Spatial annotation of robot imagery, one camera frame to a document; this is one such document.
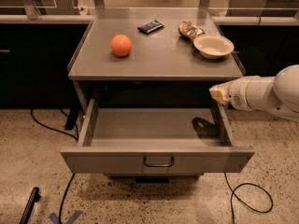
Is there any black cable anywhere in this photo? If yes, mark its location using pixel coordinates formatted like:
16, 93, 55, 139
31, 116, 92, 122
223, 172, 274, 224
30, 107, 80, 224

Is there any black cable on left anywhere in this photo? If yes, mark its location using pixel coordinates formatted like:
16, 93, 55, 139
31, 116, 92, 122
30, 107, 80, 224

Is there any crumpled chip bag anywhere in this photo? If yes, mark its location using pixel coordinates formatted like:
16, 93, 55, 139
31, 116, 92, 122
178, 21, 205, 41

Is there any dark counter cabinet left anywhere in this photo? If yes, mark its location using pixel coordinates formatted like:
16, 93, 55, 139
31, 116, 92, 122
0, 22, 88, 108

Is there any white bowl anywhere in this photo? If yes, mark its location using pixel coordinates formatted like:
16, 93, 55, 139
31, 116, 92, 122
193, 35, 235, 59

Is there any black cable on right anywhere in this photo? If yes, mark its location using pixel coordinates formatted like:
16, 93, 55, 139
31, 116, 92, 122
223, 172, 274, 224

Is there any black bar on floor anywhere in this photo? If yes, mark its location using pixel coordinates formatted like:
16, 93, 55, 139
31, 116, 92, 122
19, 187, 41, 224

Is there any dark counter cabinet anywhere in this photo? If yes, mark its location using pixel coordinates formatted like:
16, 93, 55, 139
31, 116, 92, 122
0, 22, 88, 108
214, 17, 299, 77

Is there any grey top drawer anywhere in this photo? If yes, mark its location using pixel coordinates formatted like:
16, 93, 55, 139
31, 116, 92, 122
61, 99, 254, 176

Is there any grey metal drawer cabinet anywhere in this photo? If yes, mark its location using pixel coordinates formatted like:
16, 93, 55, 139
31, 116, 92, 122
66, 7, 246, 184

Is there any blue tape cross mark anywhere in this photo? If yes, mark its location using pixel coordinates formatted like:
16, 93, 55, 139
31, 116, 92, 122
48, 209, 84, 224

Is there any orange ball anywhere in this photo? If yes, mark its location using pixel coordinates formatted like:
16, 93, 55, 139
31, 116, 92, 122
110, 35, 132, 57

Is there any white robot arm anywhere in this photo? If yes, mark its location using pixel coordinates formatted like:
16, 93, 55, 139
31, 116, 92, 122
209, 64, 299, 122

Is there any dark counter cabinet right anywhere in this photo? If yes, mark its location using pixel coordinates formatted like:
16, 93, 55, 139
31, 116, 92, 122
214, 17, 299, 77

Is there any dark blue snack bar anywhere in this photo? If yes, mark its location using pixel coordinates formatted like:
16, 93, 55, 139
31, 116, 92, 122
138, 21, 164, 35

